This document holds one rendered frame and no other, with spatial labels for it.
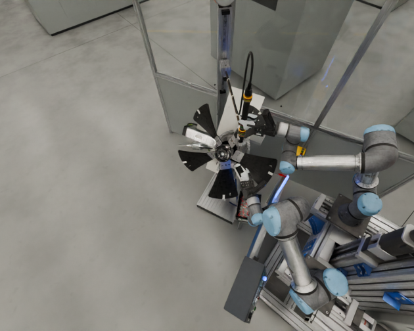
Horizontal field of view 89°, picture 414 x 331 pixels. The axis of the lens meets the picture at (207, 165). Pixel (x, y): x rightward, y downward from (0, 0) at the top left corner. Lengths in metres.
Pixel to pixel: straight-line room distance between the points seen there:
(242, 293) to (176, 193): 1.74
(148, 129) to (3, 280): 2.33
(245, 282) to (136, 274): 1.57
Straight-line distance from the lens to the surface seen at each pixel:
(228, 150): 1.42
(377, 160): 1.15
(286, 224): 1.00
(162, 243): 2.52
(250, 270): 1.19
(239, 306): 1.17
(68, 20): 6.39
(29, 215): 3.37
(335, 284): 1.27
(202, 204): 2.51
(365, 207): 1.48
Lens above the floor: 2.41
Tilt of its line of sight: 59 degrees down
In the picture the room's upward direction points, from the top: 4 degrees counter-clockwise
